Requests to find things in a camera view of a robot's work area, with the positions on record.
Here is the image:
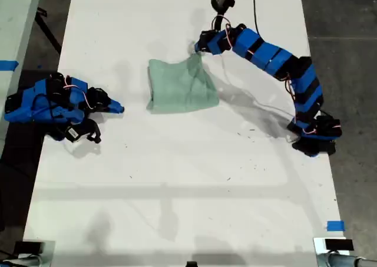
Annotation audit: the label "pale green t-shirt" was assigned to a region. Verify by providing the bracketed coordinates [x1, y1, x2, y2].
[146, 54, 220, 114]

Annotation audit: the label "black stand leg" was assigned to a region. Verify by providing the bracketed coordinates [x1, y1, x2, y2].
[34, 9, 63, 55]

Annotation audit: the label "blue tape strip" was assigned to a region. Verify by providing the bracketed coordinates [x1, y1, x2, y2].
[0, 60, 19, 71]
[326, 220, 346, 232]

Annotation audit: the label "white side table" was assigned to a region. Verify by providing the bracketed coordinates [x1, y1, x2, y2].
[0, 0, 42, 153]

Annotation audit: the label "silver metal plate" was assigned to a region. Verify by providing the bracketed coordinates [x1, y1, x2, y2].
[22, 240, 56, 267]
[312, 236, 351, 256]

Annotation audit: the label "small black box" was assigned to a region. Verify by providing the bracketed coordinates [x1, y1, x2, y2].
[14, 240, 45, 253]
[325, 239, 354, 252]

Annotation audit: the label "grey metal stand foot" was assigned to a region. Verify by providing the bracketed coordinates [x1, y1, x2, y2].
[316, 251, 377, 267]
[0, 254, 45, 267]

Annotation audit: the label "black camera box white label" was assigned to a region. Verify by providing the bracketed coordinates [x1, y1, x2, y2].
[64, 126, 82, 143]

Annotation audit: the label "black camera cable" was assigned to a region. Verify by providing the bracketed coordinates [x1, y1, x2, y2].
[246, 0, 262, 34]

